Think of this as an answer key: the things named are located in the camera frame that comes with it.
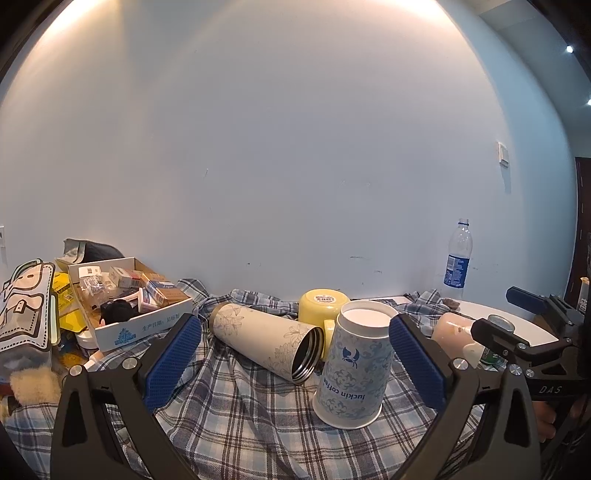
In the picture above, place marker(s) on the white jar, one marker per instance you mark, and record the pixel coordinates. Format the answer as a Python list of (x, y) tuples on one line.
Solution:
[(87, 340)]

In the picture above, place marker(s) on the yellow mug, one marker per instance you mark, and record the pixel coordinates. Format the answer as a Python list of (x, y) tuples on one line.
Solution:
[(318, 304)]

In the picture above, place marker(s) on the beige plush toy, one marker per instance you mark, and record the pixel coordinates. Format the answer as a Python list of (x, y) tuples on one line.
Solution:
[(32, 385)]

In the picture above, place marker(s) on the white wall switch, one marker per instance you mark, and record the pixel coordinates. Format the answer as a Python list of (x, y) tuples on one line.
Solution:
[(503, 153)]

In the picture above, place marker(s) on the white and orange small box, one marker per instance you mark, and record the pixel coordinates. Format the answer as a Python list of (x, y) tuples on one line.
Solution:
[(122, 277)]

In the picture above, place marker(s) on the white wall outlet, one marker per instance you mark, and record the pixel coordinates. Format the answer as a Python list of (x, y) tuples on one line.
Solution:
[(2, 244)]

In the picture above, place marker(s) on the pink cup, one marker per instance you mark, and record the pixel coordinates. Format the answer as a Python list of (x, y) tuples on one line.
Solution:
[(450, 334)]

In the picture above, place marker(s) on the clear plastic water bottle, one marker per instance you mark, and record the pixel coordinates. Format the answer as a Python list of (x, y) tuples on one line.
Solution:
[(458, 263)]

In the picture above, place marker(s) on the cartoon printed bag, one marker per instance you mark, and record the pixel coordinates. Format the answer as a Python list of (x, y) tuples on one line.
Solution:
[(25, 304)]

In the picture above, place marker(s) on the blue patterned paper cup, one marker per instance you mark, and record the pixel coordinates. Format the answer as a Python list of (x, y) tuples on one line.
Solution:
[(353, 364)]

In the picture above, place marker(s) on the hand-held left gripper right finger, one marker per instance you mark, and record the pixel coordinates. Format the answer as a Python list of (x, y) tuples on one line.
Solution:
[(418, 364)]

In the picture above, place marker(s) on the grey bag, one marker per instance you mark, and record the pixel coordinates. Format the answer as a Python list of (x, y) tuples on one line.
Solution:
[(92, 251)]

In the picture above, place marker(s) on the yellow packet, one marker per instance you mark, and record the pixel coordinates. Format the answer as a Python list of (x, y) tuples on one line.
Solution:
[(69, 309)]

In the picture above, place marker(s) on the green can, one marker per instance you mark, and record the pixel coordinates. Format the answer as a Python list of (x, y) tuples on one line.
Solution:
[(501, 325)]

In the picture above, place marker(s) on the plaid cloth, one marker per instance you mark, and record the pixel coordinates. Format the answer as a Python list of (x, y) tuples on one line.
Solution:
[(249, 415)]

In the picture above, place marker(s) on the black round object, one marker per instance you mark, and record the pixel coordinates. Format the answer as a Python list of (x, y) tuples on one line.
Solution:
[(117, 311)]

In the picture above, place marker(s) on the cream floral thermos flask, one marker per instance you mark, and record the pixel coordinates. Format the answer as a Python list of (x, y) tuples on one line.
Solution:
[(258, 337)]

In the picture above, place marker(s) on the white cardboard box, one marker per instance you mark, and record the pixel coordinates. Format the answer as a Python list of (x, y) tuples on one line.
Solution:
[(138, 330)]

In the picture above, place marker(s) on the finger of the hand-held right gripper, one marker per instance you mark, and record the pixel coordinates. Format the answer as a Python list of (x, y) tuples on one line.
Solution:
[(526, 299), (501, 341)]

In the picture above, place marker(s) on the blue and tan small box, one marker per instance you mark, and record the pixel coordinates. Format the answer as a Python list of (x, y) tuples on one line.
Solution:
[(161, 290)]

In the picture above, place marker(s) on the person's right hand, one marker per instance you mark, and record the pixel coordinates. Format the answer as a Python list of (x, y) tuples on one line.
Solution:
[(547, 422)]

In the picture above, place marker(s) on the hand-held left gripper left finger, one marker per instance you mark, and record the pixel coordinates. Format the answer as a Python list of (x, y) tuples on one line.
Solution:
[(171, 361)]

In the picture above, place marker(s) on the dark wooden door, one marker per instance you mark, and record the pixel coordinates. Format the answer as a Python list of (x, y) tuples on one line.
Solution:
[(582, 221)]

